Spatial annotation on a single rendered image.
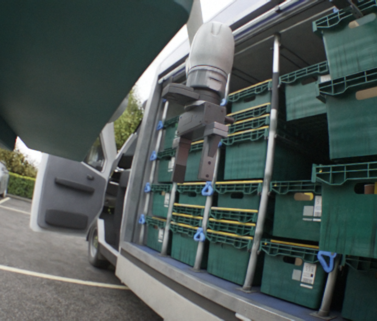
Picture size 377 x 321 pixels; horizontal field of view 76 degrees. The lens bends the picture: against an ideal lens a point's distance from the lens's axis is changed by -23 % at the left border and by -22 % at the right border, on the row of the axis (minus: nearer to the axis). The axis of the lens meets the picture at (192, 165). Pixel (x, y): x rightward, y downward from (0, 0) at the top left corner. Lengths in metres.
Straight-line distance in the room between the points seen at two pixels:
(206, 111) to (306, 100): 0.87
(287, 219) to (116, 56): 1.19
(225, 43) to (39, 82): 0.52
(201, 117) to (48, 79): 0.40
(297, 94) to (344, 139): 0.62
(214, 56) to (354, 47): 0.51
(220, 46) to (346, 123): 0.43
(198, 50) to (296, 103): 0.84
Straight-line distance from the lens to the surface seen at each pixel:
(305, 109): 1.39
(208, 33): 0.70
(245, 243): 1.46
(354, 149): 0.85
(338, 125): 0.90
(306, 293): 1.21
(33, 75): 0.24
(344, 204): 0.82
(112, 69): 0.19
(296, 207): 1.27
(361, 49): 0.98
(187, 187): 2.00
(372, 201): 0.78
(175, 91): 0.61
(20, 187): 14.63
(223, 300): 1.31
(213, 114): 0.59
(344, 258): 1.08
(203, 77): 0.64
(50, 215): 3.26
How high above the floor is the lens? 0.96
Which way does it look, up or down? 10 degrees up
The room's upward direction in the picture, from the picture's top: 10 degrees clockwise
